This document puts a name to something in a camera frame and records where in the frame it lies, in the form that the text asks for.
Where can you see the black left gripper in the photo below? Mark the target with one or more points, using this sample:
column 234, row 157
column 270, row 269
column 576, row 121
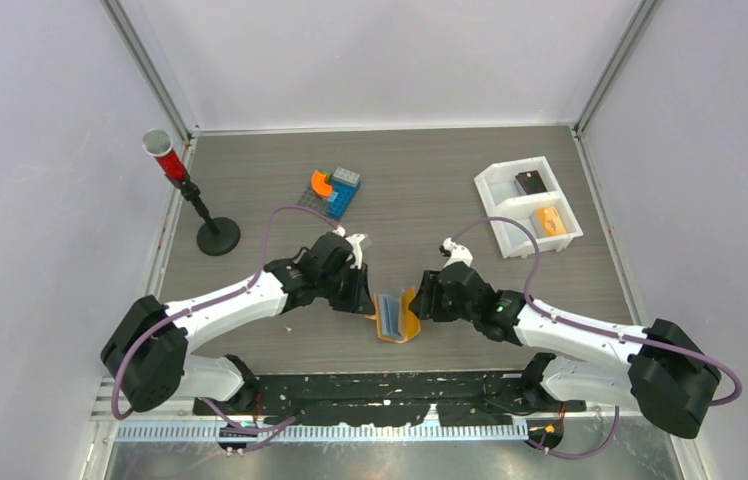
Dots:
column 359, row 300

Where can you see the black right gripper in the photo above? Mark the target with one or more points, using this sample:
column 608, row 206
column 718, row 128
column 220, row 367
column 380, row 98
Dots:
column 426, row 304

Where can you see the orange leather card holder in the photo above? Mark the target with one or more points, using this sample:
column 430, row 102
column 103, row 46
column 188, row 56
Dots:
column 395, row 322

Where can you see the black credit card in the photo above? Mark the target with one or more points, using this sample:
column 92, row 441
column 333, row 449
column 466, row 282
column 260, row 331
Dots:
column 530, row 183

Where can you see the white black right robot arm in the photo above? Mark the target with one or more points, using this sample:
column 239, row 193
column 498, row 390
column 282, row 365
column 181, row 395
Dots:
column 658, row 370

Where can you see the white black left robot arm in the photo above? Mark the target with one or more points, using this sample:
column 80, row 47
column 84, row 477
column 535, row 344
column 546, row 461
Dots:
column 152, row 352

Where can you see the orange credit card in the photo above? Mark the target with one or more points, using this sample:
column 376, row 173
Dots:
column 548, row 222

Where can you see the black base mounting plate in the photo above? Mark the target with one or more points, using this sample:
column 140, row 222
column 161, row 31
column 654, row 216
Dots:
column 459, row 398

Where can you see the toy brick assembly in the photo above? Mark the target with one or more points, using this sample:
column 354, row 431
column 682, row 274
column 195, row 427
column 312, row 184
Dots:
column 330, row 193

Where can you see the black microphone stand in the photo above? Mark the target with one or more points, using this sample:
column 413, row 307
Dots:
column 218, row 235

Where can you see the white plastic divided bin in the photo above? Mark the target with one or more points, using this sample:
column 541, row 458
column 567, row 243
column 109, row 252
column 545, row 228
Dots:
column 499, row 197

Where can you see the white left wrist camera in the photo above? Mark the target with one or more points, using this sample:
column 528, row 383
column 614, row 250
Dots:
column 358, row 242

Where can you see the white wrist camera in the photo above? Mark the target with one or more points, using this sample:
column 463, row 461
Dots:
column 358, row 242
column 455, row 253

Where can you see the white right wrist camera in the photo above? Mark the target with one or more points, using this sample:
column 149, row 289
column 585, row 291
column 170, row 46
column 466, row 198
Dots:
column 455, row 253

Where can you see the white slotted cable duct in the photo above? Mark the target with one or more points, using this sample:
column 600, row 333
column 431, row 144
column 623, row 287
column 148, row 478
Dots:
column 216, row 430

